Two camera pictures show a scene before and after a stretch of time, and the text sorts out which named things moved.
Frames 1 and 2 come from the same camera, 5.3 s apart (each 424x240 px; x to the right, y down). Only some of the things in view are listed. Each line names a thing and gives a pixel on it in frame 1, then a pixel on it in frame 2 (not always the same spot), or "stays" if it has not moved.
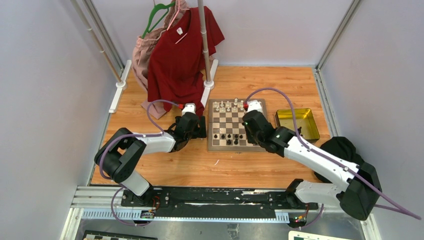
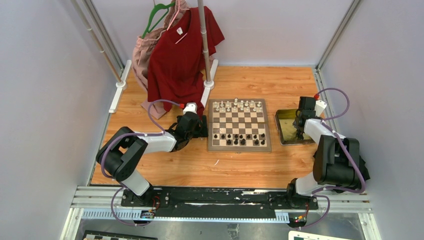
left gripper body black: (198, 132) stays
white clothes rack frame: (121, 82) stays
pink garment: (140, 54) stays
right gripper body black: (252, 138) to (294, 124)
